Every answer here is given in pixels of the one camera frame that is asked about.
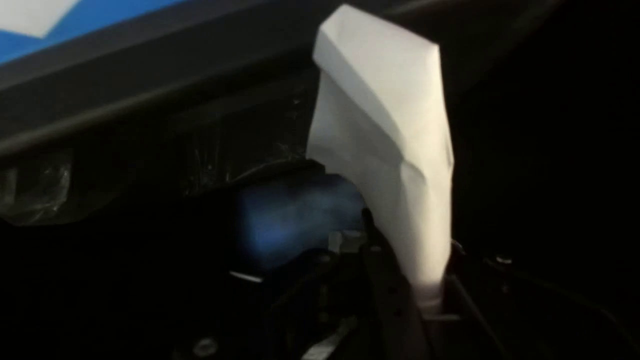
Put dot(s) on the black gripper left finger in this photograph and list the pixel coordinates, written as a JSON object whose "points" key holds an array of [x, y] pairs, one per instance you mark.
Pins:
{"points": [[392, 313]]}

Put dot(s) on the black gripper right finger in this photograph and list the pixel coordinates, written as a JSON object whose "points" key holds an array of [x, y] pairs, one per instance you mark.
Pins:
{"points": [[470, 320]]}

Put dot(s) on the long white paper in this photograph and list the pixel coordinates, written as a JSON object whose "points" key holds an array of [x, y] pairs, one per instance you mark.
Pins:
{"points": [[387, 133]]}

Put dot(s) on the dark bin door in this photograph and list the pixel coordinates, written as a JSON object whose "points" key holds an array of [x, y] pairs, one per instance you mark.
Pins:
{"points": [[200, 73]]}

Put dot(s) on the black trash bin liner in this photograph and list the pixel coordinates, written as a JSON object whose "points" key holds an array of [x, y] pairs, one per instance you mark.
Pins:
{"points": [[40, 187]]}

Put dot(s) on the blue label with up arrow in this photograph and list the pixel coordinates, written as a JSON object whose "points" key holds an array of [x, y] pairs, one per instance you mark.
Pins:
{"points": [[100, 26]]}

